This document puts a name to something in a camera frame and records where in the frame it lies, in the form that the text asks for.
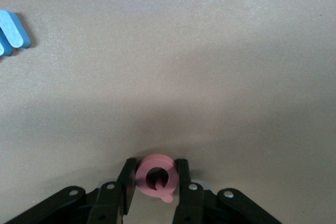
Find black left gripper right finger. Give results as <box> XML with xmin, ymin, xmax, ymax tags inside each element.
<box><xmin>173</xmin><ymin>158</ymin><xmax>283</xmax><ymax>224</ymax></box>

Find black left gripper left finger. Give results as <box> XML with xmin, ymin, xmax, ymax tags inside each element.
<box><xmin>4</xmin><ymin>157</ymin><xmax>137</xmax><ymax>224</ymax></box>

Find pink foam letter Q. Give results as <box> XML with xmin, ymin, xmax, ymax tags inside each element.
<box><xmin>135</xmin><ymin>153</ymin><xmax>180</xmax><ymax>204</ymax></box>

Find blue lowercase letter m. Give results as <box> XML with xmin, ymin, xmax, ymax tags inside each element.
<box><xmin>0</xmin><ymin>9</ymin><xmax>32</xmax><ymax>58</ymax></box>

